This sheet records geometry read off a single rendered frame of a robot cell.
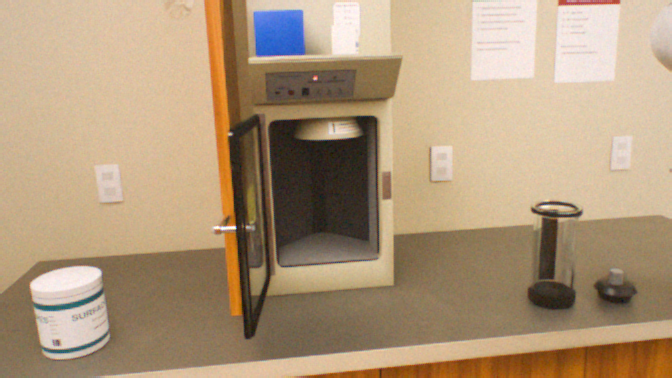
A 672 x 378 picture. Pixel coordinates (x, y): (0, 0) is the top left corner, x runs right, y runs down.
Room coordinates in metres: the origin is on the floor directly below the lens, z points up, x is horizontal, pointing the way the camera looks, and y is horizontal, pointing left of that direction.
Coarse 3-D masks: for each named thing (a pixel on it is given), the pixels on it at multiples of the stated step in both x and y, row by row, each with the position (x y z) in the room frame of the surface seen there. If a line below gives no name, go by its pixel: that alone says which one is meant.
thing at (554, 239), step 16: (544, 208) 1.19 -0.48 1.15; (560, 208) 1.19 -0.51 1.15; (576, 208) 1.13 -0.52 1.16; (544, 224) 1.13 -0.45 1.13; (560, 224) 1.11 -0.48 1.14; (576, 224) 1.12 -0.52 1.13; (544, 240) 1.12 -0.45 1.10; (560, 240) 1.11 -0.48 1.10; (544, 256) 1.12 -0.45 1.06; (560, 256) 1.11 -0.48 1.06; (544, 272) 1.12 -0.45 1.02; (560, 272) 1.11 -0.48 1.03; (544, 288) 1.12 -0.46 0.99; (560, 288) 1.11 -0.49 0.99
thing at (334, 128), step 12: (300, 120) 1.33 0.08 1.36; (312, 120) 1.30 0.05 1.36; (324, 120) 1.29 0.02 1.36; (336, 120) 1.29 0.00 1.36; (348, 120) 1.30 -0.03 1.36; (300, 132) 1.31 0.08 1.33; (312, 132) 1.28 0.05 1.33; (324, 132) 1.27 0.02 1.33; (336, 132) 1.27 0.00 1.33; (348, 132) 1.29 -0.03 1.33; (360, 132) 1.32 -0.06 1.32
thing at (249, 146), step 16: (256, 128) 1.17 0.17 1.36; (240, 144) 0.98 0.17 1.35; (256, 144) 1.16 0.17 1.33; (240, 160) 0.97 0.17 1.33; (256, 160) 1.14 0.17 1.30; (256, 176) 1.13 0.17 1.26; (256, 192) 1.11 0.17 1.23; (256, 208) 1.10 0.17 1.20; (256, 224) 1.09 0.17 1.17; (240, 240) 0.91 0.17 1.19; (256, 240) 1.07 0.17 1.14; (240, 256) 0.91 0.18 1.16; (256, 256) 1.06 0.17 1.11; (240, 272) 0.91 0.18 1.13; (256, 272) 1.04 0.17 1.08; (240, 288) 0.91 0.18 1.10; (256, 288) 1.03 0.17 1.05; (256, 304) 1.02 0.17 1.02
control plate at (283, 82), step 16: (272, 80) 1.16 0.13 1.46; (288, 80) 1.17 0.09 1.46; (304, 80) 1.17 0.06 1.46; (320, 80) 1.18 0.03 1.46; (336, 80) 1.18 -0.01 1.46; (352, 80) 1.19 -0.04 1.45; (272, 96) 1.20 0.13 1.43; (288, 96) 1.20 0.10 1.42; (304, 96) 1.21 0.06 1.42; (320, 96) 1.21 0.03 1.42; (336, 96) 1.22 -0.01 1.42
